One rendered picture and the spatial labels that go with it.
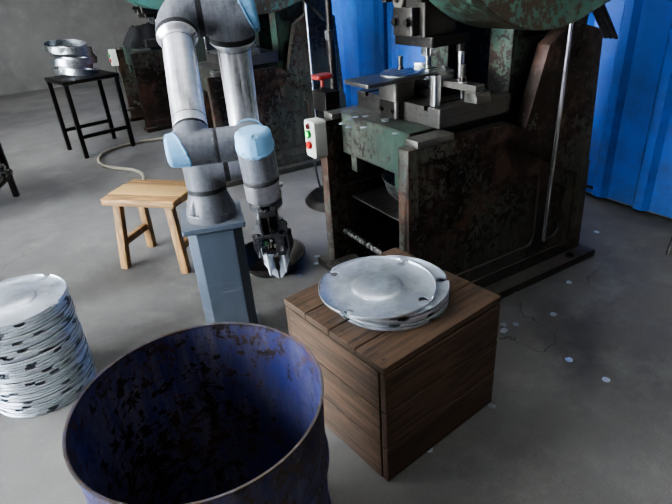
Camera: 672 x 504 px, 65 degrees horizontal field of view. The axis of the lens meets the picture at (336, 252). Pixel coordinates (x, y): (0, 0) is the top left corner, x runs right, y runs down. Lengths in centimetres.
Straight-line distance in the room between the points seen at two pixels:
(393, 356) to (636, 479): 66
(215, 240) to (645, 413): 128
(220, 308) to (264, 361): 65
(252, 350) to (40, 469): 76
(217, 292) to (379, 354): 71
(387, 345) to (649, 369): 90
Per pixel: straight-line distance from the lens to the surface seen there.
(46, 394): 179
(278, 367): 110
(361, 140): 186
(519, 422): 155
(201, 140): 116
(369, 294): 127
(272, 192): 110
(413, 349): 118
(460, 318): 128
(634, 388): 175
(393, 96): 177
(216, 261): 166
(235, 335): 111
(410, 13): 178
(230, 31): 141
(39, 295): 177
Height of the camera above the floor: 109
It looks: 28 degrees down
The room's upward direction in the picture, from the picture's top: 4 degrees counter-clockwise
